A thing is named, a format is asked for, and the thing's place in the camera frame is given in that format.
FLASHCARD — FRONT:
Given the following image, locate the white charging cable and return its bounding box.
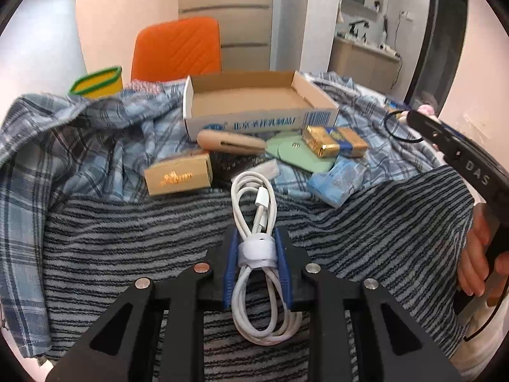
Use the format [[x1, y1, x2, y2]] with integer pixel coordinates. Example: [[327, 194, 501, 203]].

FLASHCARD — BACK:
[[229, 170, 304, 346]]

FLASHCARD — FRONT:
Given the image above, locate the tan cigarette box gold emblem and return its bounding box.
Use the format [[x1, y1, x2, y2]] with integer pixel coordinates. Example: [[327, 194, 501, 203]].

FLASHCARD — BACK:
[[144, 150, 213, 196]]

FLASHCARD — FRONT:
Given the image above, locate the blue tissue packet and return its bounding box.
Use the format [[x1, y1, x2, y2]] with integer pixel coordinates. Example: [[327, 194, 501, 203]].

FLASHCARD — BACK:
[[307, 158, 367, 208]]

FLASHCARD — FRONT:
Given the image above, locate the green cloth pouch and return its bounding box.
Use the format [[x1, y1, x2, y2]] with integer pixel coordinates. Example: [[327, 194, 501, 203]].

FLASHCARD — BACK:
[[266, 131, 336, 173]]

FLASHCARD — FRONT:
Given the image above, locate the black hair tie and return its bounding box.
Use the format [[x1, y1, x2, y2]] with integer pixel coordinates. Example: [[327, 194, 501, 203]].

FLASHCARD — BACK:
[[383, 109, 425, 144]]

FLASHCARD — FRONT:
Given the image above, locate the gold blue cigarette pack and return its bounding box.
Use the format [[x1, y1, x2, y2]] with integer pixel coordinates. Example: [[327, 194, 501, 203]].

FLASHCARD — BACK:
[[302, 126, 368, 158]]

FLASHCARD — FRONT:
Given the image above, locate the black cigarette box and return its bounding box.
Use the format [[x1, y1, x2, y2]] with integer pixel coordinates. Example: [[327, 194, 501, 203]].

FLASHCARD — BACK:
[[210, 152, 265, 182]]

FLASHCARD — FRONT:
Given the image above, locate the right hand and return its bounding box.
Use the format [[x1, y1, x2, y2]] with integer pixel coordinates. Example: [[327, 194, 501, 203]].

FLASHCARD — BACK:
[[457, 203, 508, 309]]

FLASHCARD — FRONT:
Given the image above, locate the grey striped towel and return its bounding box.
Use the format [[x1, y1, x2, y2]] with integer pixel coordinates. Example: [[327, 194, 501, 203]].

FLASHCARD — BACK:
[[42, 166, 474, 381]]

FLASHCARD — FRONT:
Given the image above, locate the cardboard tray box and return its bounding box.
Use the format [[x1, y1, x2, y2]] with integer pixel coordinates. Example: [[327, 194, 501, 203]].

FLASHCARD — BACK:
[[183, 72, 339, 141]]

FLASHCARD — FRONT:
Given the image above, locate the bathroom vanity cabinet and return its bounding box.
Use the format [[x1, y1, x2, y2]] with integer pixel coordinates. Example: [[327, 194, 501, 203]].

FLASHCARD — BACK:
[[328, 37, 401, 94]]

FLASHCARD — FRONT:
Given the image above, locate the blue plaid shirt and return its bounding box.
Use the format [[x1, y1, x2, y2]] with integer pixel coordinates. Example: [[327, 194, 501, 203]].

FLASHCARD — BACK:
[[1, 73, 443, 358]]

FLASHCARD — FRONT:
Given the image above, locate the black faucet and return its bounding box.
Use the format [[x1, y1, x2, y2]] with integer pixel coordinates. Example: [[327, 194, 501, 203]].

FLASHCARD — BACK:
[[349, 20, 370, 38]]

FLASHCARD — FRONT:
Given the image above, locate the yellow basket green rim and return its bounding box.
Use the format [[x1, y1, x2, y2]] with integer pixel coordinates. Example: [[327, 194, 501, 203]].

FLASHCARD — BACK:
[[69, 67, 123, 98]]

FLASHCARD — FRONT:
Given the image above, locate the orange quilted chair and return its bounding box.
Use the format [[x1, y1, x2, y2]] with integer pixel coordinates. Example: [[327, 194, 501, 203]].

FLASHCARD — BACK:
[[131, 17, 222, 82]]

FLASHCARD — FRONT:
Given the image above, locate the beige refrigerator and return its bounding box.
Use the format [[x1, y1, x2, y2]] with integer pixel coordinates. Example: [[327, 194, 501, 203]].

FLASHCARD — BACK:
[[178, 0, 274, 71]]

